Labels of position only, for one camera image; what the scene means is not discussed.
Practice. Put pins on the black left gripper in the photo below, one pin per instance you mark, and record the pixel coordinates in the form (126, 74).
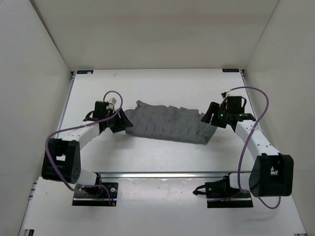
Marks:
(123, 122)

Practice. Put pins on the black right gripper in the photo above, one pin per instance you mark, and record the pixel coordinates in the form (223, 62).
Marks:
(214, 108)

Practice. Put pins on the grey pleated skirt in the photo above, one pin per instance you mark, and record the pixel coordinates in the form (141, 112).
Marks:
(169, 123)

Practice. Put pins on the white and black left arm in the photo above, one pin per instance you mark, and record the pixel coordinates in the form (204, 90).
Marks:
(62, 160)

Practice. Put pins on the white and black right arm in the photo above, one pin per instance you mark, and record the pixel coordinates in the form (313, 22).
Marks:
(272, 172)

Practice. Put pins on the blue label sticker right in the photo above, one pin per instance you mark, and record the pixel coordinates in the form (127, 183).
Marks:
(230, 70)

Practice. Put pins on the blue label sticker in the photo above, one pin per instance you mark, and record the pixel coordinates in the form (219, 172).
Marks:
(84, 72)
(230, 70)

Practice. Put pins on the blue label sticker left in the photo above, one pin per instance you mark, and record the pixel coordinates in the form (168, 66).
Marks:
(84, 72)

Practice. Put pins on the white front cover board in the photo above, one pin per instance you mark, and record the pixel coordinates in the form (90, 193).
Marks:
(155, 207)

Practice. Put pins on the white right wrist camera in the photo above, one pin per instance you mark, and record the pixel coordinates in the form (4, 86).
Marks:
(225, 94)

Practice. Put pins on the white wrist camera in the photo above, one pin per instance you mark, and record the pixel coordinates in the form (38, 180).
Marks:
(225, 94)
(112, 101)

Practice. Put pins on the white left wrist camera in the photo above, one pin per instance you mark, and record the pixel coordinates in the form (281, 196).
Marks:
(112, 101)

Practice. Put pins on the aluminium table edge rail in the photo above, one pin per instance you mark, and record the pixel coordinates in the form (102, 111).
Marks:
(163, 174)

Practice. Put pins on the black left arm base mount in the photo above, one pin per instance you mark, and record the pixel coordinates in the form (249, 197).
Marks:
(97, 196)

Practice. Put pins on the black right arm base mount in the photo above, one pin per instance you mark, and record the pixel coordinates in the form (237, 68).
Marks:
(219, 194)

